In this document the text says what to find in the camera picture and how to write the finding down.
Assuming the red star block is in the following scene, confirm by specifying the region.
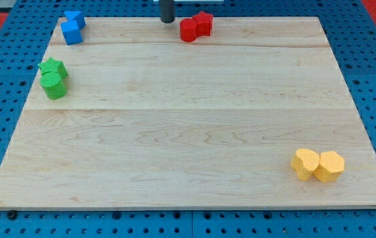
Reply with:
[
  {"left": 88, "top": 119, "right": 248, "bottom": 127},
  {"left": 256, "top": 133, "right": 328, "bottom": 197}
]
[{"left": 192, "top": 11, "right": 213, "bottom": 36}]

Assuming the green star block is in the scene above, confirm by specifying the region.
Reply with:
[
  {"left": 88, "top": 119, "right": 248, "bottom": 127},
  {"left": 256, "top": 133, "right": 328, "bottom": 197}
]
[{"left": 38, "top": 57, "right": 68, "bottom": 79}]

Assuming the wooden board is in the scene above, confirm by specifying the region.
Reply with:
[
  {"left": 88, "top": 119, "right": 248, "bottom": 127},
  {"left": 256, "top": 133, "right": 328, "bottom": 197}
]
[{"left": 0, "top": 17, "right": 376, "bottom": 211}]

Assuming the red cylinder block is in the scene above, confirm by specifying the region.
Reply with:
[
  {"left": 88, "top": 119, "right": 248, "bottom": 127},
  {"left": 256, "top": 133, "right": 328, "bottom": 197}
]
[{"left": 180, "top": 19, "right": 197, "bottom": 42}]

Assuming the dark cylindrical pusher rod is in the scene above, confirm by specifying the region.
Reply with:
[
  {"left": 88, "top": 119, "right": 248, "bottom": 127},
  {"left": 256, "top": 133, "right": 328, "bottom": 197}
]
[{"left": 159, "top": 0, "right": 175, "bottom": 23}]

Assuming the yellow heart block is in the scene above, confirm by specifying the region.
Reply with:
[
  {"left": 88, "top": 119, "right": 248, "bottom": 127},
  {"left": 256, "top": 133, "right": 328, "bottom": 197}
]
[{"left": 290, "top": 148, "right": 320, "bottom": 181}]

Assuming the green cylinder block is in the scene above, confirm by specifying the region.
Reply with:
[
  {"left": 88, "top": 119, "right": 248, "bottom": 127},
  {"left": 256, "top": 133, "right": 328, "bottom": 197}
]
[{"left": 40, "top": 72, "right": 67, "bottom": 100}]

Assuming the blue cube block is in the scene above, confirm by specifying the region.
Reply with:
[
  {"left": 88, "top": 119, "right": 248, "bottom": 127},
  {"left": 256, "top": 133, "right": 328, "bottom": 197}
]
[{"left": 61, "top": 20, "right": 83, "bottom": 45}]

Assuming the yellow hexagon block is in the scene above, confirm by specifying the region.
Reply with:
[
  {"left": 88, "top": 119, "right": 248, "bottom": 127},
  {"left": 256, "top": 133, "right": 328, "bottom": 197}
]
[{"left": 313, "top": 151, "right": 345, "bottom": 182}]

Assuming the blue triangle block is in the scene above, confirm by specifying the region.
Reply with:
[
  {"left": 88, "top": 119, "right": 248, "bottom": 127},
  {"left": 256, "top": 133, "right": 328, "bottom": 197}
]
[{"left": 64, "top": 11, "right": 86, "bottom": 30}]

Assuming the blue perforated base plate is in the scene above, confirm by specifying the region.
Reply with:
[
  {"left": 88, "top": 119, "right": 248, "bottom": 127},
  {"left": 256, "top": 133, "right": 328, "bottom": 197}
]
[{"left": 0, "top": 0, "right": 376, "bottom": 237}]

